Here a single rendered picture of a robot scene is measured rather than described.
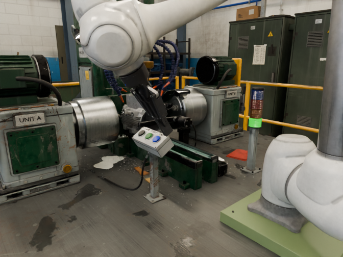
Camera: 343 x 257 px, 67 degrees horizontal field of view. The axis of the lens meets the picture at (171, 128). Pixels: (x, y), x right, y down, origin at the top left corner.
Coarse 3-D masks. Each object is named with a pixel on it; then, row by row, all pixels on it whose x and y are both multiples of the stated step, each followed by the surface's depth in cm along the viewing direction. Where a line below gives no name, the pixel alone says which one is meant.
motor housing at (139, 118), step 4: (140, 108) 144; (128, 112) 145; (144, 112) 139; (124, 116) 151; (128, 116) 147; (136, 116) 139; (140, 116) 139; (148, 116) 160; (124, 120) 149; (128, 120) 145; (132, 120) 142; (136, 120) 138; (140, 120) 138; (144, 120) 162; (128, 124) 148; (132, 124) 144; (136, 124) 140; (140, 128) 139; (152, 128) 152; (156, 128) 150
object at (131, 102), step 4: (128, 96) 150; (132, 96) 146; (128, 100) 151; (132, 100) 147; (136, 100) 144; (128, 104) 151; (132, 104) 147; (136, 104) 144; (132, 108) 148; (136, 108) 145
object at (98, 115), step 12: (96, 96) 132; (72, 108) 120; (84, 108) 120; (96, 108) 123; (108, 108) 126; (84, 120) 118; (96, 120) 121; (108, 120) 124; (84, 132) 119; (96, 132) 122; (108, 132) 126; (84, 144) 123; (96, 144) 128
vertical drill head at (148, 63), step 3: (138, 0) 134; (141, 0) 135; (144, 57) 141; (147, 57) 143; (144, 60) 141; (147, 60) 142; (144, 63) 138; (147, 63) 139; (150, 63) 141; (153, 63) 144; (147, 66) 140; (150, 66) 141; (153, 66) 145; (150, 69) 145
